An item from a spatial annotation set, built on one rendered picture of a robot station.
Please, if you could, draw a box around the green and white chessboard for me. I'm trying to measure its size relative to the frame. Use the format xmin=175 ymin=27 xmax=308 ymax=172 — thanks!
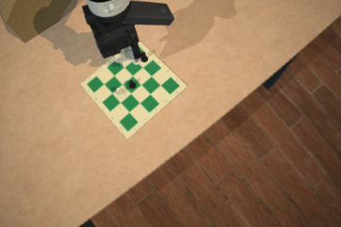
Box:
xmin=80 ymin=42 xmax=187 ymax=138

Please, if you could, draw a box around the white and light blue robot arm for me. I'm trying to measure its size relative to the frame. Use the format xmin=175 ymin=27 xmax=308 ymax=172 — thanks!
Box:
xmin=86 ymin=0 xmax=174 ymax=25

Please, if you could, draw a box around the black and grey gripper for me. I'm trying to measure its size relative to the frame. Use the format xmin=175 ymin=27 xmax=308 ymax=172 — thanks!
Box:
xmin=82 ymin=1 xmax=141 ymax=63

